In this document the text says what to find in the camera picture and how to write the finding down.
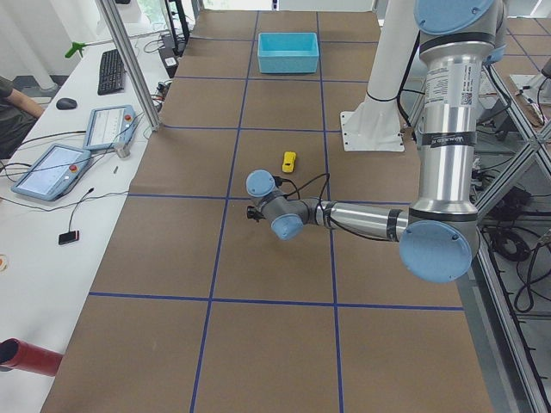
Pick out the black computer mouse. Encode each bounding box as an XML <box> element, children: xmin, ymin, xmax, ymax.
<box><xmin>56</xmin><ymin>97</ymin><xmax>78</xmax><ymax>110</ymax></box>

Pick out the far teach pendant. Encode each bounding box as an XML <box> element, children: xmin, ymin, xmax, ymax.
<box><xmin>83</xmin><ymin>105</ymin><xmax>138</xmax><ymax>151</ymax></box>

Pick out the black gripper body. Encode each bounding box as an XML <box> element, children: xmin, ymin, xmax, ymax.
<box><xmin>246</xmin><ymin>206</ymin><xmax>263</xmax><ymax>222</ymax></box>

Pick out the black keyboard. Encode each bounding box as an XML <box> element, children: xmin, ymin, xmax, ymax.
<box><xmin>97</xmin><ymin>49</ymin><xmax>125</xmax><ymax>96</ymax></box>

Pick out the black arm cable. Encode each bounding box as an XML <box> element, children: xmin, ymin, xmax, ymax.
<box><xmin>275</xmin><ymin>172</ymin><xmax>332</xmax><ymax>203</ymax></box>

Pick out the teach pendant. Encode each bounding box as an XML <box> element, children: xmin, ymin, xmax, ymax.
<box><xmin>83</xmin><ymin>105</ymin><xmax>138</xmax><ymax>151</ymax></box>
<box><xmin>11</xmin><ymin>144</ymin><xmax>91</xmax><ymax>201</ymax></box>

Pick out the yellow beetle toy car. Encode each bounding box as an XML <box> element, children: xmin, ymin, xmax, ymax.
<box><xmin>282</xmin><ymin>151</ymin><xmax>297</xmax><ymax>174</ymax></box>

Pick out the light blue plastic bin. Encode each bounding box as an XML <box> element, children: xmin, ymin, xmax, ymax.
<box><xmin>257</xmin><ymin>32</ymin><xmax>319</xmax><ymax>74</ymax></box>

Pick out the small silver cylinder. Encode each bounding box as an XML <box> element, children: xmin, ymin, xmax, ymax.
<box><xmin>114</xmin><ymin>142</ymin><xmax>130</xmax><ymax>159</ymax></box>

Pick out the aluminium frame post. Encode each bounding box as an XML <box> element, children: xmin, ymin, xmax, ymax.
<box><xmin>96</xmin><ymin>0</ymin><xmax>161</xmax><ymax>132</ymax></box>

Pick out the red cylinder bottle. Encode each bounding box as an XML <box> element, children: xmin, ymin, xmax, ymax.
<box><xmin>1</xmin><ymin>338</ymin><xmax>63</xmax><ymax>377</ymax></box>

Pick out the small black phone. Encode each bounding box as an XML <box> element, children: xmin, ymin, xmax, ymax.
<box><xmin>58</xmin><ymin>230</ymin><xmax>80</xmax><ymax>245</ymax></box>

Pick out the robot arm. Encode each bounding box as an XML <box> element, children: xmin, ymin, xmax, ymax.
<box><xmin>246</xmin><ymin>1</ymin><xmax>507</xmax><ymax>283</ymax></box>

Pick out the seated person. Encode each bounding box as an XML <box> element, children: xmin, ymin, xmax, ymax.
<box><xmin>0</xmin><ymin>77</ymin><xmax>45</xmax><ymax>160</ymax></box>

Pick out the green plastic tool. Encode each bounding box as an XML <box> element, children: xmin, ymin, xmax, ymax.
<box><xmin>65</xmin><ymin>41</ymin><xmax>87</xmax><ymax>59</ymax></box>

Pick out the near teach pendant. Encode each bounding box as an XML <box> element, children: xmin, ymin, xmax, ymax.
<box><xmin>11</xmin><ymin>144</ymin><xmax>91</xmax><ymax>201</ymax></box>

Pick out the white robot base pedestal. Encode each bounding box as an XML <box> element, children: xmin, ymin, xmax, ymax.
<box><xmin>340</xmin><ymin>1</ymin><xmax>417</xmax><ymax>151</ymax></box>

